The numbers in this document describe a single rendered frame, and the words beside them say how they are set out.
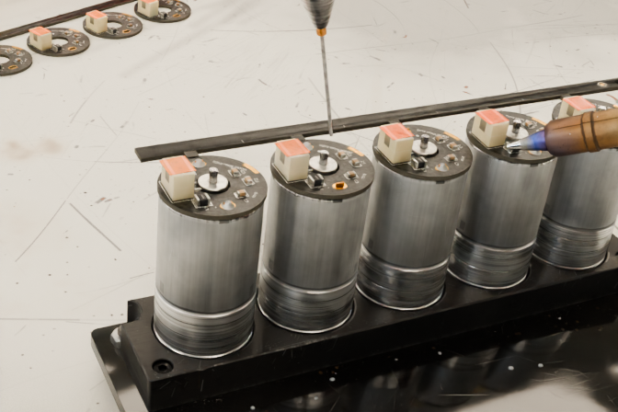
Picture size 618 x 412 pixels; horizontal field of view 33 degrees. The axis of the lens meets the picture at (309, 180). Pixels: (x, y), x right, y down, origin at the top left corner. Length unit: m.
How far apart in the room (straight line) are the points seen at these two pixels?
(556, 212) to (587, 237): 0.01
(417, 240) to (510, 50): 0.23
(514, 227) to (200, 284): 0.09
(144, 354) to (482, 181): 0.10
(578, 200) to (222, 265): 0.11
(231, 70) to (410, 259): 0.18
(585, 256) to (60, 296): 0.15
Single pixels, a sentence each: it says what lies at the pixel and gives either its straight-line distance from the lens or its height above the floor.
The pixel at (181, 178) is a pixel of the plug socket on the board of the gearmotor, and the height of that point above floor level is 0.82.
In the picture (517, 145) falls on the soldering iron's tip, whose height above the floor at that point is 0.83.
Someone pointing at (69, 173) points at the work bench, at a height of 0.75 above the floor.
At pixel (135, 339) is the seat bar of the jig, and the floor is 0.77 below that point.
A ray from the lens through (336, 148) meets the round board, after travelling 0.26.
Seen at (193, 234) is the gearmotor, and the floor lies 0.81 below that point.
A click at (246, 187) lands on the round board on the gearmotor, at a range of 0.24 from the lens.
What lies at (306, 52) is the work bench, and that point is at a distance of 0.45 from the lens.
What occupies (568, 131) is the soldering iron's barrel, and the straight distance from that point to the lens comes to 0.22.
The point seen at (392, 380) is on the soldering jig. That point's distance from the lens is 0.27.
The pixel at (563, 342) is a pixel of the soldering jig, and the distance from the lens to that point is 0.30.
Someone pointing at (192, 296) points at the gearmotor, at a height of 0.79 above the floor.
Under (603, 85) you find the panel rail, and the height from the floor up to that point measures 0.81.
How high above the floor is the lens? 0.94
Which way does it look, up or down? 32 degrees down
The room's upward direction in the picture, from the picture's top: 7 degrees clockwise
